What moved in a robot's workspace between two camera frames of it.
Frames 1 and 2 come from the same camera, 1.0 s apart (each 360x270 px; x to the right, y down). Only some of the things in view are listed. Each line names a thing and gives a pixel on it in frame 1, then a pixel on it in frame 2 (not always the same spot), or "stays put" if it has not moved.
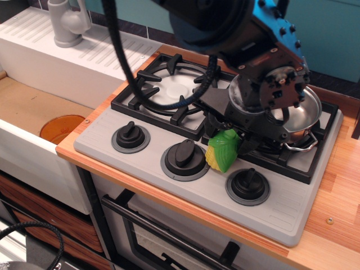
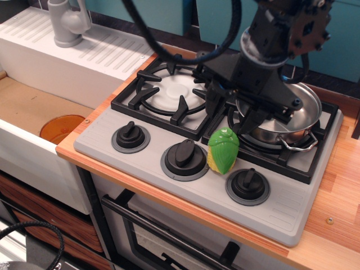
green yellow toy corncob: x=221 y=151 stays put
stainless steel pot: x=302 y=120 stays put
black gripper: x=257 y=125 to x=265 y=85
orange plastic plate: x=57 y=129 stays put
